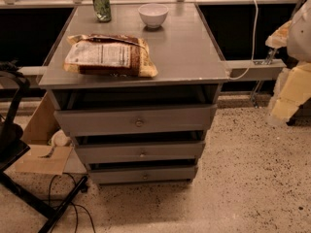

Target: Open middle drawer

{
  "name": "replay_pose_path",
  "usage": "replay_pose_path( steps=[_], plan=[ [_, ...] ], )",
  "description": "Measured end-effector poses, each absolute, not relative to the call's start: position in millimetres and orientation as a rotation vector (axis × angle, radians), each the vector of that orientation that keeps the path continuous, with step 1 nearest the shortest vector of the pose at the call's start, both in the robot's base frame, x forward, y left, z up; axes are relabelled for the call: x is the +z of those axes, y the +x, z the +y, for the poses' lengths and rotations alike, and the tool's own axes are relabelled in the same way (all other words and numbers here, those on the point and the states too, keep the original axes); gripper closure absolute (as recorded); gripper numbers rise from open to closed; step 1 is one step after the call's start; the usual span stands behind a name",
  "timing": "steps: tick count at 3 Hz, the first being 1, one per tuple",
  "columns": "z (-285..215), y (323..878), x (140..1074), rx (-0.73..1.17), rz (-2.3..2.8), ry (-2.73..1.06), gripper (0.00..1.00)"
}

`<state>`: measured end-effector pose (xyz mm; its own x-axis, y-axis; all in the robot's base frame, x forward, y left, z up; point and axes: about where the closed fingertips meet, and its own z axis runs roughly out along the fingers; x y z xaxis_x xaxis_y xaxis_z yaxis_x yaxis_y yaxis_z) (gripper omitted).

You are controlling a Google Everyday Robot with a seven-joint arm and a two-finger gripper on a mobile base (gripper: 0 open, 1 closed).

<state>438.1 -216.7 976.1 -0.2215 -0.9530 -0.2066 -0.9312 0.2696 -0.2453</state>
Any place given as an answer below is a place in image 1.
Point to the grey drawer cabinet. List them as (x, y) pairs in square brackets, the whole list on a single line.
[(190, 72)]

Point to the grey drawer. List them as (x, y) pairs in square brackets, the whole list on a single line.
[(113, 153), (144, 175), (135, 120)]

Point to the black stand frame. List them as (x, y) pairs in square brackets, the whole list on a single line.
[(12, 148)]

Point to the white bowl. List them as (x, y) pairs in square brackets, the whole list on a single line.
[(153, 15)]

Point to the grey bottom drawer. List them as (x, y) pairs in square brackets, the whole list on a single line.
[(144, 175)]

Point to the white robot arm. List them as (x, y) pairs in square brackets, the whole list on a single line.
[(295, 35)]

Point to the white round object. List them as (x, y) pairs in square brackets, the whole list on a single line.
[(59, 139)]

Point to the grey top drawer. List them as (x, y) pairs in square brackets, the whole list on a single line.
[(135, 120)]

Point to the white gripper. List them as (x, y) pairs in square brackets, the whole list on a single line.
[(300, 38)]

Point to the cardboard box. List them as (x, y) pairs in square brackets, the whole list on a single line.
[(43, 157)]

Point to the brown chip bag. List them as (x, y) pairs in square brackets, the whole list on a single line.
[(117, 55)]

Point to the green soda can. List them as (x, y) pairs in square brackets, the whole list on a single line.
[(102, 10)]

